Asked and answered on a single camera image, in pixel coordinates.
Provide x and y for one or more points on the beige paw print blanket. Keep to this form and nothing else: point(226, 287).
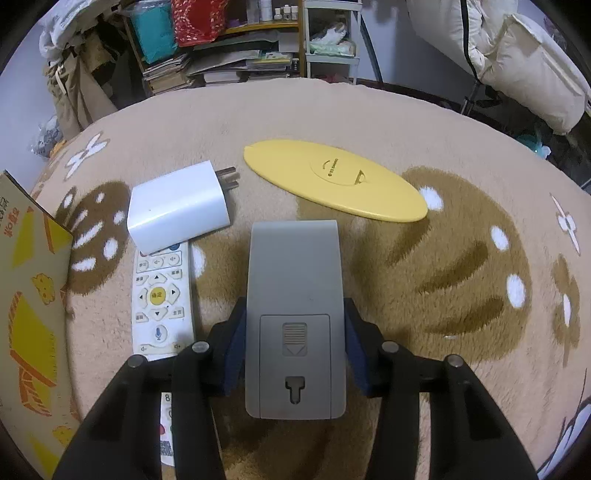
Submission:
point(461, 277)

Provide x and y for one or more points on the pale cloth bundle in rack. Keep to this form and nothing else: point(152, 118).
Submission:
point(330, 41)

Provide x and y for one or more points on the teal bag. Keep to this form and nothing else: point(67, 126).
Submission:
point(154, 32)

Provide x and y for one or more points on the stack of old books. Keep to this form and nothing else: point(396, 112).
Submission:
point(168, 76)

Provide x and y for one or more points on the row of small bottles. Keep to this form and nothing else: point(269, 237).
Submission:
point(274, 11)

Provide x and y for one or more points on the printed cardboard box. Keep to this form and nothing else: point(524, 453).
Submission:
point(32, 323)

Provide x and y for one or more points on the pile of papers and books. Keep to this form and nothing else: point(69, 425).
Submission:
point(244, 62)

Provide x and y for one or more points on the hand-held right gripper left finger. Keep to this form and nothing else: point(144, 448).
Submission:
point(231, 364)

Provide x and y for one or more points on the yellow oval lid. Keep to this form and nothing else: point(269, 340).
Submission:
point(332, 177)

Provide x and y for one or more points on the white metal rack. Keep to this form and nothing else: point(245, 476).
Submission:
point(353, 37)

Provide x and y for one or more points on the white remote control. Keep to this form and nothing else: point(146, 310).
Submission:
point(159, 295)

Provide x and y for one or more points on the white down jacket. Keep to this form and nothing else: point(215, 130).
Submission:
point(521, 60)

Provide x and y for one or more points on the beige hanging coat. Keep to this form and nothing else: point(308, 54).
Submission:
point(78, 97)

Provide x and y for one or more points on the clear plastic bag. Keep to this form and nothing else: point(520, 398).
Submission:
point(46, 136)

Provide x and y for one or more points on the white rectangular wall charger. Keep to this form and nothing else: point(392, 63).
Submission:
point(178, 205)

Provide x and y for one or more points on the light grey remote control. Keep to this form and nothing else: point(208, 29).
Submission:
point(295, 277)

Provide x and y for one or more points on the wooden bookshelf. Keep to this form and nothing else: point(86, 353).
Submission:
point(258, 27)

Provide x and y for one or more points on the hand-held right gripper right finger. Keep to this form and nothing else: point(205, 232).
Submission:
point(358, 364)

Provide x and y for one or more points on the red patterned bag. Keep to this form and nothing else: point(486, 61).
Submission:
point(198, 21)

